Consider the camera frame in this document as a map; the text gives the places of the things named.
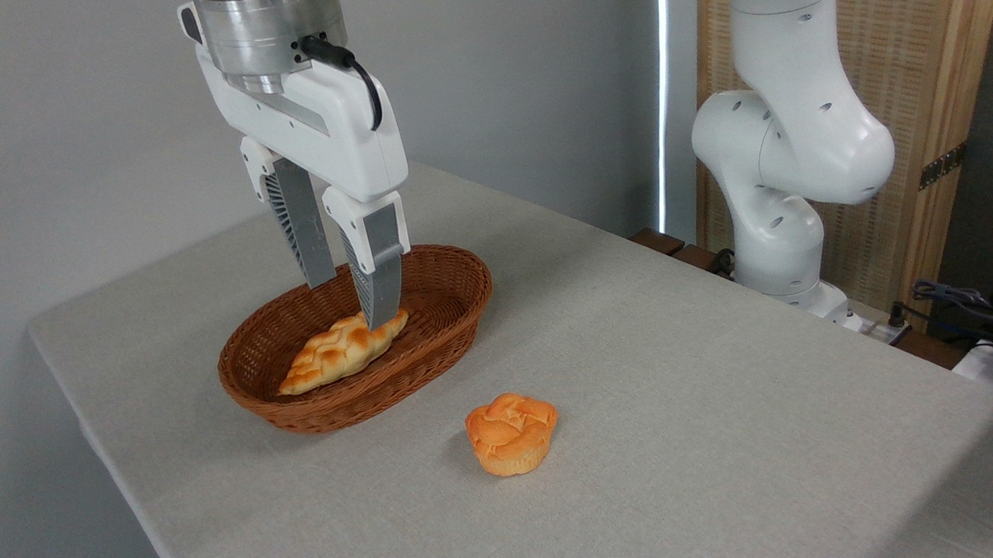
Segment silver cylindrical wrist flange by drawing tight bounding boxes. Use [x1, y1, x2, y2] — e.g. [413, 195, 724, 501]
[192, 0, 350, 98]

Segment black cable bundle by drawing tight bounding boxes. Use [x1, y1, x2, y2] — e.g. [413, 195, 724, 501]
[889, 277, 993, 357]

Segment wooden rattan folding screen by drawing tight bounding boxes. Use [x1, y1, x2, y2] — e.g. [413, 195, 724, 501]
[689, 0, 993, 340]

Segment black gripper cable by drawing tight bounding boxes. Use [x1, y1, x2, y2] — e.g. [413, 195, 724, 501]
[298, 33, 385, 135]

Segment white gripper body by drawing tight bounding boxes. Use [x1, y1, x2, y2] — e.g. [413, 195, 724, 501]
[177, 0, 410, 210]

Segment dark metal screen hinge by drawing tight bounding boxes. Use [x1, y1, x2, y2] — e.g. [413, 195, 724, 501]
[917, 141, 969, 191]

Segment grey tablecloth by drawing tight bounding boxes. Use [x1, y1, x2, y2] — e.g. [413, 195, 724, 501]
[22, 140, 993, 558]

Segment long braided bread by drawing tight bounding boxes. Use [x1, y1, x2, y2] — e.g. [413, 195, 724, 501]
[276, 308, 412, 396]

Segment white power strip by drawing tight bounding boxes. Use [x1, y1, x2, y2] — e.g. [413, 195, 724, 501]
[843, 300, 913, 348]

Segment brown oval wicker basket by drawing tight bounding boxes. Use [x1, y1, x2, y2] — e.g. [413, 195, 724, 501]
[213, 242, 499, 438]

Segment dark brown wooden block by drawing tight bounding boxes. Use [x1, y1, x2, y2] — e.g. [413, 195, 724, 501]
[630, 227, 687, 258]
[671, 243, 735, 282]

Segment round orange bread bun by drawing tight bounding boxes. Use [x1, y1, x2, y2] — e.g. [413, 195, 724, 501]
[464, 391, 560, 479]

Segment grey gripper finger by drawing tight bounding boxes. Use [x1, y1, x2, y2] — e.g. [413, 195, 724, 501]
[321, 183, 413, 333]
[239, 134, 338, 292]

